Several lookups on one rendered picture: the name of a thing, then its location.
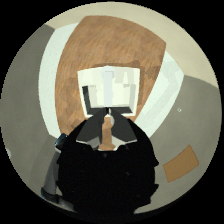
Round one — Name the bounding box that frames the grey mixer tap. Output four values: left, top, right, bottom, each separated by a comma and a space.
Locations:
100, 66, 116, 107

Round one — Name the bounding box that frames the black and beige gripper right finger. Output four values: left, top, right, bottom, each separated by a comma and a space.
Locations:
108, 107, 159, 167

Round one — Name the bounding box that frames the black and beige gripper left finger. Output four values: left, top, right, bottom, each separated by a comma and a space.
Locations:
56, 107, 108, 165

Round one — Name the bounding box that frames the white square sink basin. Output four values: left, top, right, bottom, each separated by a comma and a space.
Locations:
77, 67, 140, 117

